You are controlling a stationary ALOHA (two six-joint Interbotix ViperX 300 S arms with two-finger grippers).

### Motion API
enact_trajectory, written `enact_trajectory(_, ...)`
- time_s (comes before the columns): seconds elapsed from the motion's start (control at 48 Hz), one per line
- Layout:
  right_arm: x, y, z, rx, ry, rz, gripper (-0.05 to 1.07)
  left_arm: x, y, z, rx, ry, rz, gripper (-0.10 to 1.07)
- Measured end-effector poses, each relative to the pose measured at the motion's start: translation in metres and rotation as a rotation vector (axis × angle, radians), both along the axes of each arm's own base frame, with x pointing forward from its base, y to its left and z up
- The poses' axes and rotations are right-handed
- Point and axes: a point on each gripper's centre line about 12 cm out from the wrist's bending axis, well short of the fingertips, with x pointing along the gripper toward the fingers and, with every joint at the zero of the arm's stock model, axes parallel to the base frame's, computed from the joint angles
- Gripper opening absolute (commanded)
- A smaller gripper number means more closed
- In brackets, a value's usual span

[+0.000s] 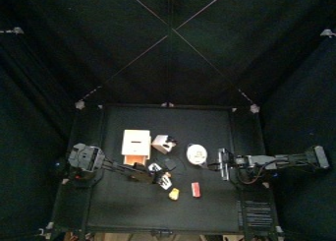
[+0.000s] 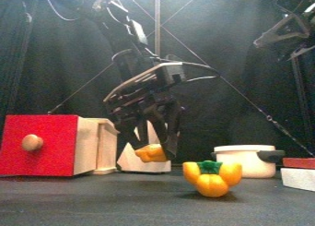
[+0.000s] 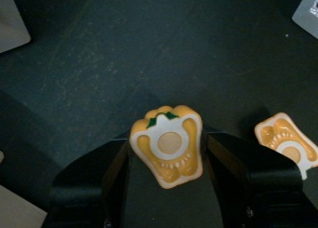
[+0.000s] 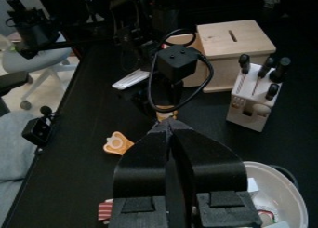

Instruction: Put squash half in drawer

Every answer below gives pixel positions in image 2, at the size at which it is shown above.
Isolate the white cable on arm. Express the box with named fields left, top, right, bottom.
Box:
left=44, top=0, right=81, bottom=22

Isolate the light wooden drawer cabinet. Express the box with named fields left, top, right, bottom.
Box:
left=84, top=117, right=120, bottom=175

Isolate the white pot with black handle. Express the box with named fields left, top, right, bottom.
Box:
left=211, top=144, right=285, bottom=179

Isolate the white wooden block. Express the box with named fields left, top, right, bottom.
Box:
left=116, top=120, right=172, bottom=174

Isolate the red drawer with wooden knob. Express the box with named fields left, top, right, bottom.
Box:
left=0, top=113, right=100, bottom=178

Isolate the vertical metal frame pole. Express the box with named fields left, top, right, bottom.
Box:
left=153, top=0, right=163, bottom=59

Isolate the orange squash half green stem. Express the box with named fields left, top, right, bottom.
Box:
left=181, top=160, right=244, bottom=198

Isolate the red and white box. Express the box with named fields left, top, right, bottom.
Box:
left=279, top=157, right=315, bottom=193

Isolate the thin diagonal brace wire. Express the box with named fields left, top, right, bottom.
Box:
left=116, top=0, right=315, bottom=159
left=47, top=0, right=207, bottom=115

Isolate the orange toy squash half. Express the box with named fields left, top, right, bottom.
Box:
left=133, top=143, right=169, bottom=163

